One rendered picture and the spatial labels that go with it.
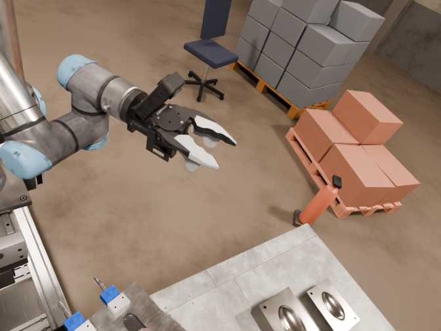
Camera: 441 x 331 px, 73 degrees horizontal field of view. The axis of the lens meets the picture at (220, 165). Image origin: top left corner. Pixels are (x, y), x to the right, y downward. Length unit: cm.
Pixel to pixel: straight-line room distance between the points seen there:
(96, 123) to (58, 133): 8
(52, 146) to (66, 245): 148
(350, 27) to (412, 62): 496
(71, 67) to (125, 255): 153
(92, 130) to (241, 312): 77
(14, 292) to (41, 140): 121
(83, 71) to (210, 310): 82
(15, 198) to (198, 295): 63
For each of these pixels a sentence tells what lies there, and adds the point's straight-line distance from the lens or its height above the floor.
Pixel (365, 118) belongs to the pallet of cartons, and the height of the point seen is 64.
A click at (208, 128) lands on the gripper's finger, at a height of 146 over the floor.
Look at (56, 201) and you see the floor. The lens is 225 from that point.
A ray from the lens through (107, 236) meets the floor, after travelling 208.
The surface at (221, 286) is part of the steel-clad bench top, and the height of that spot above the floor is 80.
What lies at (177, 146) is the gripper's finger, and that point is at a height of 146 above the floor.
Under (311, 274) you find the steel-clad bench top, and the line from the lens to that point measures 134.
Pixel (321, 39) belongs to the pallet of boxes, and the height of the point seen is 96.
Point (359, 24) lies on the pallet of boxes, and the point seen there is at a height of 118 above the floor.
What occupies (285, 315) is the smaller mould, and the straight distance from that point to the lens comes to 114.
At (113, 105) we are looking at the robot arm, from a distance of 59.
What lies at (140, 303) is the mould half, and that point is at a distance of 100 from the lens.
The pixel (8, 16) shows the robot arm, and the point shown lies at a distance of 80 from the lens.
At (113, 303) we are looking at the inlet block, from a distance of 96.
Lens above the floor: 179
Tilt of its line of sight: 41 degrees down
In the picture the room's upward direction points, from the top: 24 degrees clockwise
